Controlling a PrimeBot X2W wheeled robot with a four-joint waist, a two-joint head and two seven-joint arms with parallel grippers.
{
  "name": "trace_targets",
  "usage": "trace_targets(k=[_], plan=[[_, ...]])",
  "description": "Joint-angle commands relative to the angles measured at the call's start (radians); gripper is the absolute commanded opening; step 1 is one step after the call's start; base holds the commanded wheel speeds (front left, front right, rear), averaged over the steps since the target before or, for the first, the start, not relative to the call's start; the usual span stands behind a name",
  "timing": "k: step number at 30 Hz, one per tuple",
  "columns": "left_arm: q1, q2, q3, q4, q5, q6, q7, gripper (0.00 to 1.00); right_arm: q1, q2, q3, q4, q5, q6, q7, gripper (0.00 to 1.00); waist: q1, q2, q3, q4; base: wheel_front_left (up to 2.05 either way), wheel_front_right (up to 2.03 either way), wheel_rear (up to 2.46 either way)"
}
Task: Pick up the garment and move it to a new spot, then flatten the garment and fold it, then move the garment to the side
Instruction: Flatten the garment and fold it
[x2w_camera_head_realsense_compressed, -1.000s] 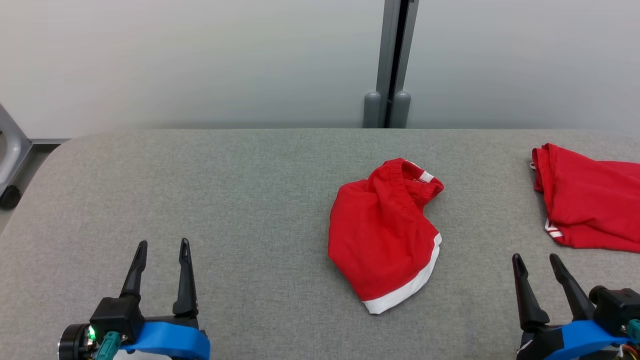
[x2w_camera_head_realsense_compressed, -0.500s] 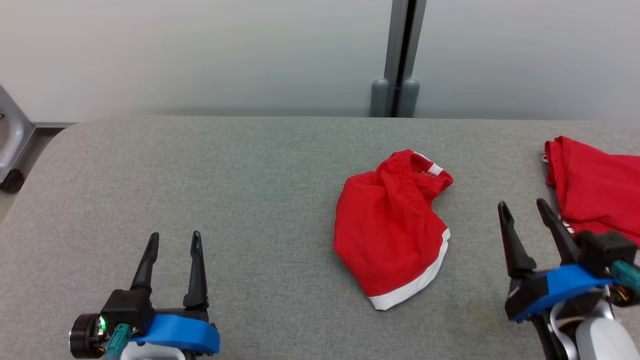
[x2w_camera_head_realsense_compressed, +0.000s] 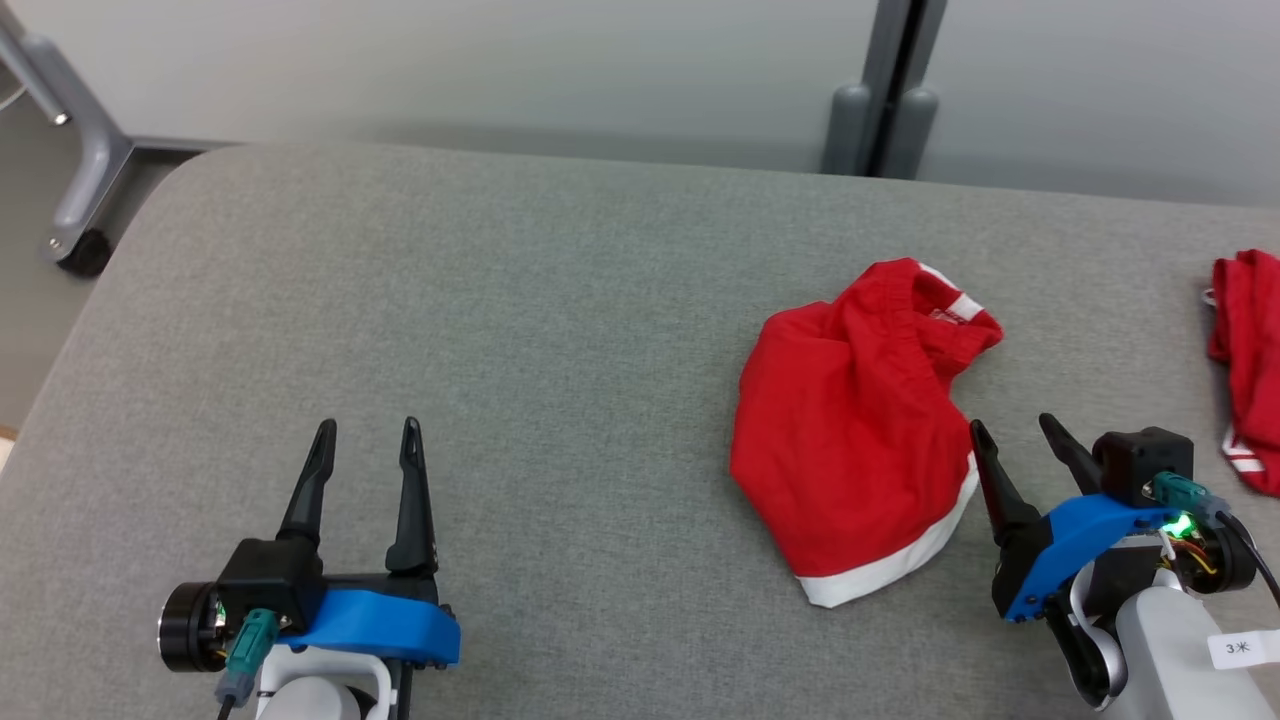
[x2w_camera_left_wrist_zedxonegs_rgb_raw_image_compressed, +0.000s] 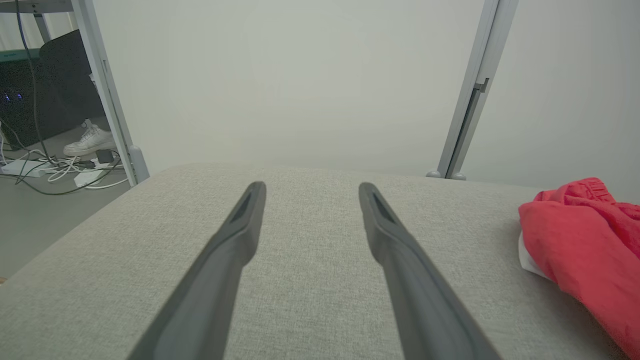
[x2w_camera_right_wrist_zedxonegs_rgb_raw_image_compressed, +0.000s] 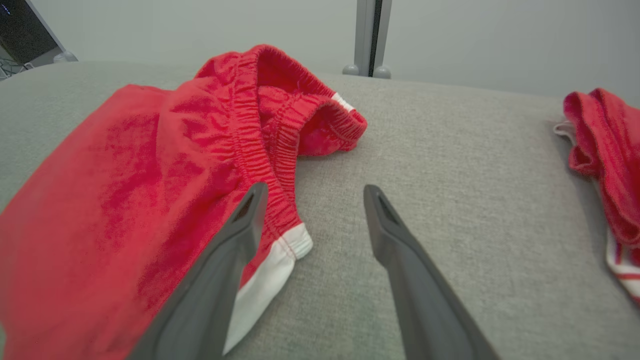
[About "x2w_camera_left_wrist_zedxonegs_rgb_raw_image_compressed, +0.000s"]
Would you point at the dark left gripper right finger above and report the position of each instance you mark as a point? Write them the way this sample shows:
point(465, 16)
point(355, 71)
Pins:
point(420, 300)

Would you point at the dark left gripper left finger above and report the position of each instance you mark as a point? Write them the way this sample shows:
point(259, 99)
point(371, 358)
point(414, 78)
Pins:
point(210, 290)

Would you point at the red shorts with white band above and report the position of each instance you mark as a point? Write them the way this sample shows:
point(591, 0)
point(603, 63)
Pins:
point(585, 250)

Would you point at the short white power strip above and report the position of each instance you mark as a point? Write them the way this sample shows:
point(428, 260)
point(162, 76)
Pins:
point(89, 178)

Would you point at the black power adapter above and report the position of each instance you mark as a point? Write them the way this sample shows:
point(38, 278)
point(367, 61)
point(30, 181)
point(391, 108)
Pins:
point(104, 156)

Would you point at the white sneaker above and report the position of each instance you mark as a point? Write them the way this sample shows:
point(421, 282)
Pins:
point(92, 142)

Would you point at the long white power strip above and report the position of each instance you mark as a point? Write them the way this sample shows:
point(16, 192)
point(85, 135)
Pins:
point(22, 167)

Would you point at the grey partition end leg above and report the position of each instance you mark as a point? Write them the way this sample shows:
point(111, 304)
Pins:
point(107, 90)

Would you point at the black computer case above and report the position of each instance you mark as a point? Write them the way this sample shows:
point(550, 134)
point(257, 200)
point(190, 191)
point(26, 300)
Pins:
point(65, 85)

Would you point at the grey metal partition post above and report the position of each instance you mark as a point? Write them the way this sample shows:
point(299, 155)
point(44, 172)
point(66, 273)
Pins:
point(482, 60)

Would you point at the grey desk frame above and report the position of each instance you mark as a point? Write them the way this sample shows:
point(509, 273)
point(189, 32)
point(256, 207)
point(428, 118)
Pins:
point(42, 6)

